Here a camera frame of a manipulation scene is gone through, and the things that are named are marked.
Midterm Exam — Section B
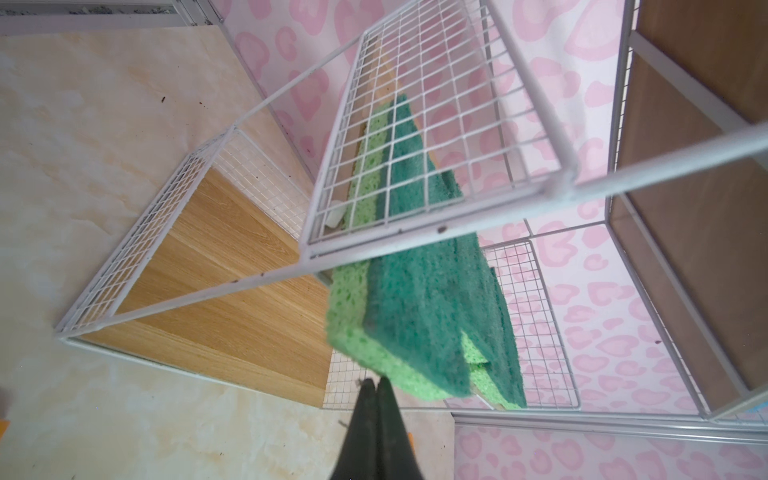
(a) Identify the white wire three-tier shelf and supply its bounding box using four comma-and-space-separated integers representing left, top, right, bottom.
53, 0, 768, 445

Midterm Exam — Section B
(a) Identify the green scouring pad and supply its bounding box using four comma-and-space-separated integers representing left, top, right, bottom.
326, 235, 486, 401
343, 96, 526, 409

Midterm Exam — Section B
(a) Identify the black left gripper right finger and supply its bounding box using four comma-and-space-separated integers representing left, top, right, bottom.
376, 377, 423, 480

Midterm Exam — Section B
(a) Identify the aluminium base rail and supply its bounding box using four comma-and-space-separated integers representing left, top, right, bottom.
1, 0, 223, 36

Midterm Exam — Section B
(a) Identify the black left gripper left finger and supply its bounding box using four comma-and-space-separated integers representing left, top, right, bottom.
330, 379, 378, 480

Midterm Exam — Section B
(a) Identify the orange sponge far left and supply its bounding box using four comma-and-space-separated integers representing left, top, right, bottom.
0, 419, 10, 439

